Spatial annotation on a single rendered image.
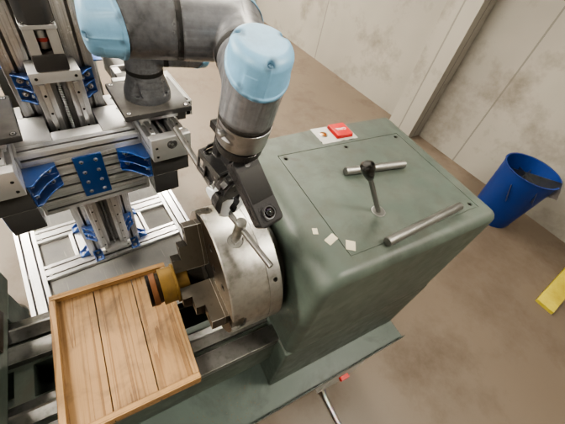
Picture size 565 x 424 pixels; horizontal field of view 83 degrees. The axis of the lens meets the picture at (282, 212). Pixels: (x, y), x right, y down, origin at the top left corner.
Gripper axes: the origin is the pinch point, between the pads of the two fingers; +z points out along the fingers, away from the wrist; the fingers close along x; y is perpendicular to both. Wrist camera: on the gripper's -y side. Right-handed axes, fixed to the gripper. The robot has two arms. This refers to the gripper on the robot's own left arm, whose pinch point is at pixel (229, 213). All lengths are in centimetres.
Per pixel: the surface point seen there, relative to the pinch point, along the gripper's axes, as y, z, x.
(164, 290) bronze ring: -1.5, 18.8, 15.7
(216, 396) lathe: -30, 71, 15
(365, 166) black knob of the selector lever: -9.1, -9.8, -26.3
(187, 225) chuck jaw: 6.6, 11.8, 4.9
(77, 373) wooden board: -2, 40, 39
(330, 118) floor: 101, 172, -238
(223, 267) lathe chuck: -6.9, 7.5, 5.3
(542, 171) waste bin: -71, 87, -280
